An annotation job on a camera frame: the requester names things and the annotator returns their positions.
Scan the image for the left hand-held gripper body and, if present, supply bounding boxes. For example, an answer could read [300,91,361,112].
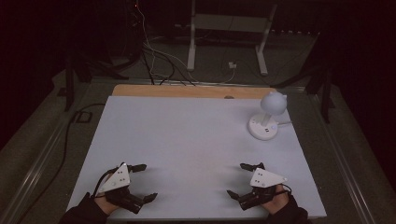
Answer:
[95,161,147,216]

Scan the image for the grey metal stand frame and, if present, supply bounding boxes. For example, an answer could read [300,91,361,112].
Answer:
[186,0,278,77]

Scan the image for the black floor cable bundle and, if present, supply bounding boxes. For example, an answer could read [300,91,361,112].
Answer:
[140,46,196,87]

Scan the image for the right hand-held gripper black cable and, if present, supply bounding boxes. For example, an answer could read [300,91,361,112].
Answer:
[275,182,294,198]

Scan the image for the white floor cable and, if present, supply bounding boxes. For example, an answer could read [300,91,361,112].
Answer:
[135,0,236,86]

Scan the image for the white table cover sheet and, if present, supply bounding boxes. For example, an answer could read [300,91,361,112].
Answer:
[65,94,328,220]

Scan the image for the hand-held gripper black cable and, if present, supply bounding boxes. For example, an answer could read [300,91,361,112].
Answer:
[92,167,120,198]
[275,182,294,198]

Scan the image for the left hand-held gripper black cable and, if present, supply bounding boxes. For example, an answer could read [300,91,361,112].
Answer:
[92,167,120,198]

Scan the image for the long black floor cable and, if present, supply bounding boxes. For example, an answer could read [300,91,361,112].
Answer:
[17,103,106,220]

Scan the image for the black rectangular bracket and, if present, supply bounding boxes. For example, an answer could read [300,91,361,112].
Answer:
[73,110,93,124]

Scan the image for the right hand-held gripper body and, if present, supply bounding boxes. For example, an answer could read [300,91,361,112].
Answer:
[238,167,289,212]

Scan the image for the aluminium floor rail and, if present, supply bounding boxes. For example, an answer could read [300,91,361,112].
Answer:
[307,92,376,224]
[0,81,92,224]

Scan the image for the white cat-eared desk lamp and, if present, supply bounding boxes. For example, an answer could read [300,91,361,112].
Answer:
[247,91,289,142]

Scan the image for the black metal stand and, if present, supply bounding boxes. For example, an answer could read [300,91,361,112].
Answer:
[63,51,131,113]
[274,60,336,124]

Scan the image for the person's right hand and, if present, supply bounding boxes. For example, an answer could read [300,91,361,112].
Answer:
[261,184,292,216]

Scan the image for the person's left hand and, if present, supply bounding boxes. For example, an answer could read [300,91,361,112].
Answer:
[93,174,121,217]

